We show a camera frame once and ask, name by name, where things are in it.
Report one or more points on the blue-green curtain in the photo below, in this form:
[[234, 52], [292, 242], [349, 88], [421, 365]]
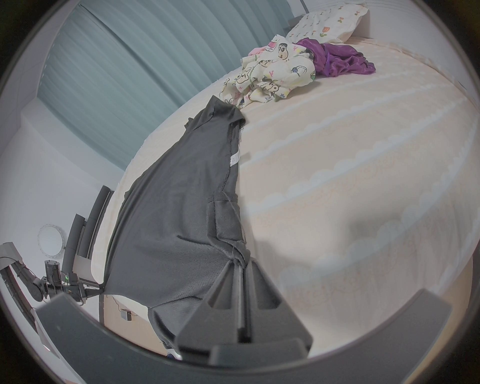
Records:
[[206, 37], [93, 93]]

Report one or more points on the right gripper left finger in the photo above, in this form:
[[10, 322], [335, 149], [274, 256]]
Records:
[[202, 330]]

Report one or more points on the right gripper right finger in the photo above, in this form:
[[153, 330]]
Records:
[[288, 330]]

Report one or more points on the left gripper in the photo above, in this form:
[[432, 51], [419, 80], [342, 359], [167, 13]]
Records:
[[75, 289]]

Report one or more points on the black chest of drawers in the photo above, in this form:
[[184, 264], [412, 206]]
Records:
[[86, 232]]

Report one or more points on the white printed pyjama top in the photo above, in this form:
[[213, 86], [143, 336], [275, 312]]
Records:
[[270, 75]]

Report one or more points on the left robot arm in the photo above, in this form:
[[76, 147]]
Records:
[[35, 288]]

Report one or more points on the purple garment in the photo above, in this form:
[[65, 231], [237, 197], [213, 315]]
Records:
[[337, 60]]

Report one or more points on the bed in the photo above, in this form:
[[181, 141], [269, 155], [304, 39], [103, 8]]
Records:
[[356, 150]]

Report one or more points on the white printed pillow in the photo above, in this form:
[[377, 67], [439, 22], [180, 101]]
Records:
[[330, 22]]

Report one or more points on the pink garment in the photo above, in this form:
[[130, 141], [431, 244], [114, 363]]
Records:
[[258, 50]]

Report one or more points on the black T-shirt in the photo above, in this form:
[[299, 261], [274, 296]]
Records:
[[176, 225]]

